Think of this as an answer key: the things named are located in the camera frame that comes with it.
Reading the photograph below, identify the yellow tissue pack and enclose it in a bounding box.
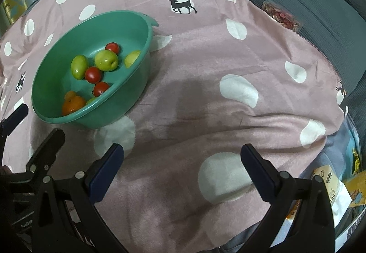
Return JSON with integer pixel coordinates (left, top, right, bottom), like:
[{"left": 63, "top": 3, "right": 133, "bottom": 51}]
[{"left": 310, "top": 164, "right": 353, "bottom": 210}]

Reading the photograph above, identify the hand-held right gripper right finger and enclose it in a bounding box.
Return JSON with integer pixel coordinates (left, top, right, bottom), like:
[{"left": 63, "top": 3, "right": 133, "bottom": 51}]
[{"left": 240, "top": 143, "right": 335, "bottom": 253}]

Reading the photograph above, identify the green plastic basin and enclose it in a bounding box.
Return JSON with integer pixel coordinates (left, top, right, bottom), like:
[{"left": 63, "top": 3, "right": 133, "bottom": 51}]
[{"left": 31, "top": 10, "right": 160, "bottom": 129}]

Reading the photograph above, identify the red cherry tomato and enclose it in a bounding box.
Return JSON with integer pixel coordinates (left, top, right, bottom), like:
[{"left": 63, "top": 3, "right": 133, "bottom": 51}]
[
  {"left": 85, "top": 67, "right": 103, "bottom": 83},
  {"left": 93, "top": 81, "right": 111, "bottom": 97},
  {"left": 105, "top": 42, "right": 121, "bottom": 54}
]

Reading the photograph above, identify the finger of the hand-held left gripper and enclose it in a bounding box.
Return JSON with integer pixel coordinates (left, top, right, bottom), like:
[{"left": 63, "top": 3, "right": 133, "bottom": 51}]
[
  {"left": 25, "top": 128, "right": 66, "bottom": 182},
  {"left": 0, "top": 104, "right": 30, "bottom": 140}
]

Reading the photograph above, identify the yellow snack packet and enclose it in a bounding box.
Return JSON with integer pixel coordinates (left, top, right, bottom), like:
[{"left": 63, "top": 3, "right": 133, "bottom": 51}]
[{"left": 343, "top": 167, "right": 366, "bottom": 208}]

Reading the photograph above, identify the pink dotted blanket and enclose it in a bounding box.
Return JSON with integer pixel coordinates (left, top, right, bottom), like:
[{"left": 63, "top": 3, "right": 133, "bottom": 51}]
[{"left": 0, "top": 0, "right": 348, "bottom": 253}]

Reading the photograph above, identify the clear box of dried petals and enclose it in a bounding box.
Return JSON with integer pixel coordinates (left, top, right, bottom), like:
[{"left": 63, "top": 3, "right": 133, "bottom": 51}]
[{"left": 261, "top": 0, "right": 304, "bottom": 33}]

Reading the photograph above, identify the grey blue cloth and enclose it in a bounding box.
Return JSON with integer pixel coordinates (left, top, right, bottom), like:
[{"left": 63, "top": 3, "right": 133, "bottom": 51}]
[{"left": 307, "top": 118, "right": 361, "bottom": 179}]

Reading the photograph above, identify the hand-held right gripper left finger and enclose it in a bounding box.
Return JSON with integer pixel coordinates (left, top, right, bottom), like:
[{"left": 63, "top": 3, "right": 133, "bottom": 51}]
[{"left": 29, "top": 143, "right": 129, "bottom": 253}]

